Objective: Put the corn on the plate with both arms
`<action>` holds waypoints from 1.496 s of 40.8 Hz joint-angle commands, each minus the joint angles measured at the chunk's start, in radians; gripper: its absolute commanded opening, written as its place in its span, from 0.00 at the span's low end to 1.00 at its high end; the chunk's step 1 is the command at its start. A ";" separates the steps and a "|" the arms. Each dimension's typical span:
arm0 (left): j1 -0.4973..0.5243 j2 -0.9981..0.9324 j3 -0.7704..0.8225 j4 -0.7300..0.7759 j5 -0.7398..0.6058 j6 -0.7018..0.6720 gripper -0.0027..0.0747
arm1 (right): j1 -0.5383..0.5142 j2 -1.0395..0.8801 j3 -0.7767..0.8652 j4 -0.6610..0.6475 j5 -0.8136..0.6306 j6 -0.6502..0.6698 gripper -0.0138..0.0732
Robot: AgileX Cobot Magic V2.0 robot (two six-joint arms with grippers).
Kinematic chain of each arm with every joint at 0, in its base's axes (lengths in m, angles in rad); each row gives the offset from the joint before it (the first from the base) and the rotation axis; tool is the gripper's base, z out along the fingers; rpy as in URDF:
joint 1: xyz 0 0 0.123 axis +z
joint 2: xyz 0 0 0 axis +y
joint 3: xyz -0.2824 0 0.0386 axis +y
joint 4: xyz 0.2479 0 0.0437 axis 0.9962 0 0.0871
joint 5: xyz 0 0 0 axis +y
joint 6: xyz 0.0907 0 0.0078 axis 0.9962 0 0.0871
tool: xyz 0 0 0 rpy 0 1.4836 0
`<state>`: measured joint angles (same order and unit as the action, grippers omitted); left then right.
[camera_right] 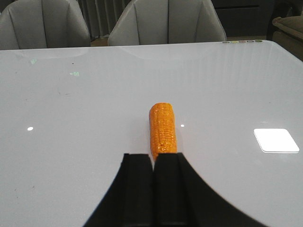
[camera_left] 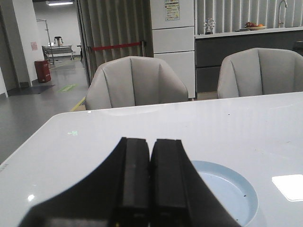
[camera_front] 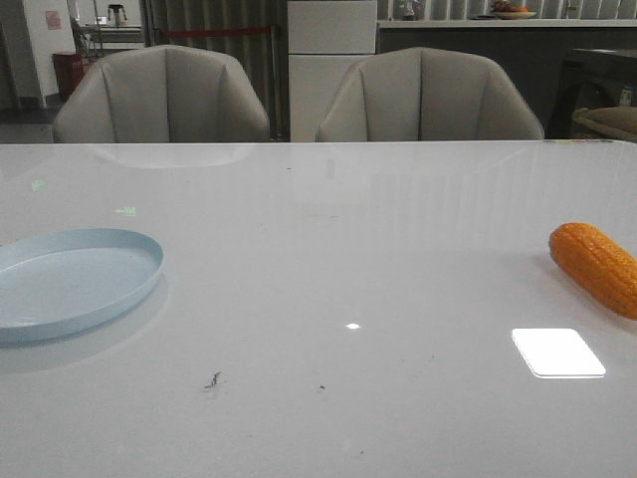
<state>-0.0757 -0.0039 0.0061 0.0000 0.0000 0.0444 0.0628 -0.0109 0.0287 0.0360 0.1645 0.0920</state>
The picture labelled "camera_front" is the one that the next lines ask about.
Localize grey counter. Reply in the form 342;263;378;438
377;19;636;132

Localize right beige leather chair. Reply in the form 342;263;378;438
316;47;543;142

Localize white cabinet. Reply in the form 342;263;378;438
287;1;377;142

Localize beige leather chair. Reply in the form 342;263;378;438
52;45;270;143
316;47;543;142

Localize left beige leather chair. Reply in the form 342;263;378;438
52;45;270;143

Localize light blue round plate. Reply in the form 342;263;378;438
1;228;165;345

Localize fruit bowl on counter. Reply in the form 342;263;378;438
491;0;536;20

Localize red bin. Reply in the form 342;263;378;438
52;52;85;102

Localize red barrier belt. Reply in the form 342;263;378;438
161;25;277;39

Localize dark side table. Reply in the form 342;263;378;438
545;49;636;138

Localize tan cushion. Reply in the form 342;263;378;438
570;107;636;142

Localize pink wall notice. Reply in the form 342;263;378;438
45;10;61;30

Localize orange corn cob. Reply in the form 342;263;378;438
548;222;636;320

